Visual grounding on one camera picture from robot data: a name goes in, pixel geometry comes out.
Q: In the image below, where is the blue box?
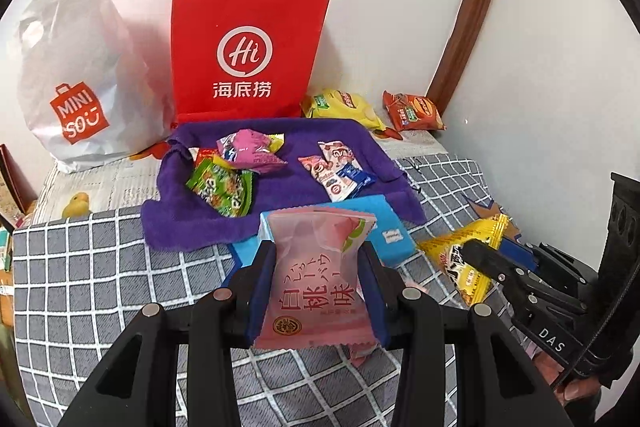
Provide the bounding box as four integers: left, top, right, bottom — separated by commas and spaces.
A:
227, 194, 416, 273

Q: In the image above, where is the grey checkered bedsheet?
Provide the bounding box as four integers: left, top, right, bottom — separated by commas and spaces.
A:
12, 154, 521, 427

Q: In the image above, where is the orange chip bag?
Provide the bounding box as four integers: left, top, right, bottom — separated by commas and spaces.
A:
382, 90, 447, 132

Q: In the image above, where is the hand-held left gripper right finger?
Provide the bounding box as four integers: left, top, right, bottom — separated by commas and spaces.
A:
359, 243, 571, 427

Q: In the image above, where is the green snack packet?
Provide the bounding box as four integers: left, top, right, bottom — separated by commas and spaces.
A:
186, 157, 256, 218

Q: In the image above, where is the purple towel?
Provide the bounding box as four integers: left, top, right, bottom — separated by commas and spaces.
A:
141, 118, 428, 253

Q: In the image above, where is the pink peach snack packet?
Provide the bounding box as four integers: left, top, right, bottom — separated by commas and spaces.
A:
345, 342, 376, 368
252, 206, 377, 350

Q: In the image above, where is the yellow chip bag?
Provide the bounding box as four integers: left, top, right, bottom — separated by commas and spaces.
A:
300, 88, 388, 131

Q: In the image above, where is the person's right hand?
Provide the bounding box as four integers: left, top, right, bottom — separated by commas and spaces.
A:
532, 352, 601, 410

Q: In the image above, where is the white plastic bag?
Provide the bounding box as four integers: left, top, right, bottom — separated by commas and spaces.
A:
17, 0, 176, 172

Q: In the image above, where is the blue white snack packet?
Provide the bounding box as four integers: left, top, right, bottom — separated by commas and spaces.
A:
327, 169, 377, 202

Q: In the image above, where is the pink crumpled snack packet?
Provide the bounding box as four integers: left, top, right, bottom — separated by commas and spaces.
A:
216, 128, 288, 175

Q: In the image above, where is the brown wooden frame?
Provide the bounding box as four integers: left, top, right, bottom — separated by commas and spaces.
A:
427, 0, 513, 110

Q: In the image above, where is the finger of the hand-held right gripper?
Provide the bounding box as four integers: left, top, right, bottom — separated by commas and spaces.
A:
462, 241, 586, 315
500, 241, 598, 283

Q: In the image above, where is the brown framed board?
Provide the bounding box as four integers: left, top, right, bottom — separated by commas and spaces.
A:
0, 144, 38, 228

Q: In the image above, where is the white red lychee snack packet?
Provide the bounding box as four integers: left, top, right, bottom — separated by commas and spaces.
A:
318, 141, 363, 172
298, 155, 341, 202

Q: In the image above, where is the yellow triangular snack packet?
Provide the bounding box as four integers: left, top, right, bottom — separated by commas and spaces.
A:
417, 213, 511, 308

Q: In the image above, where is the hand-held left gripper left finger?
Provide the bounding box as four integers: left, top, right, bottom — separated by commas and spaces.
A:
55, 243, 278, 427

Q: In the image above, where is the small red snack packet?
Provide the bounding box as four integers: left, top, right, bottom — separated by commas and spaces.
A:
192, 147, 221, 168

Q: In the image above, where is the red paper bag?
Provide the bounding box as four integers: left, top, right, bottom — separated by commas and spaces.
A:
170, 0, 333, 122

